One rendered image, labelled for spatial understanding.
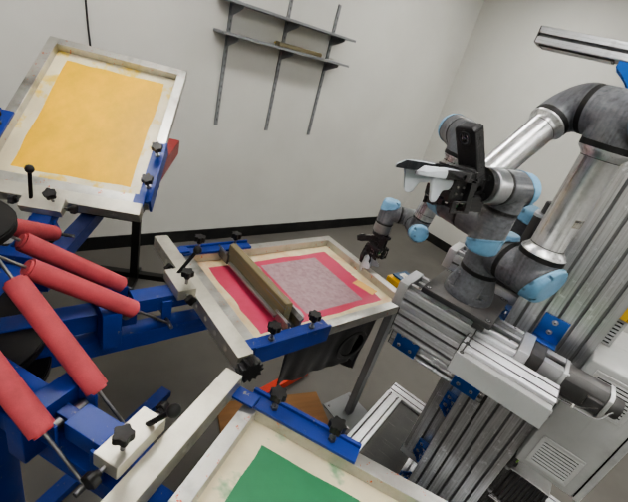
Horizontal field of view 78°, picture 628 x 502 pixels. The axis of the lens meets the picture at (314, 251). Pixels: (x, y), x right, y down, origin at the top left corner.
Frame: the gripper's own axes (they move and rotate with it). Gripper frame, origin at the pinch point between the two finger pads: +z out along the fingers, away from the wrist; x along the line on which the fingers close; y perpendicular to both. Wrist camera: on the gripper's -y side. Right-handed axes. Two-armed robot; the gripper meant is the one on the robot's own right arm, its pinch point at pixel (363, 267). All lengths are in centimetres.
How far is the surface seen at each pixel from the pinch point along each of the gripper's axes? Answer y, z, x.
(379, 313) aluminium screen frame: 29.2, -0.3, -19.7
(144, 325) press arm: 0, 6, -98
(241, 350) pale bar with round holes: 32, -6, -83
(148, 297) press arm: 2, -6, -98
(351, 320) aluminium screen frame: 28.9, -0.9, -35.1
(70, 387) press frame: 29, -7, -123
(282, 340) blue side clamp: 30, -3, -67
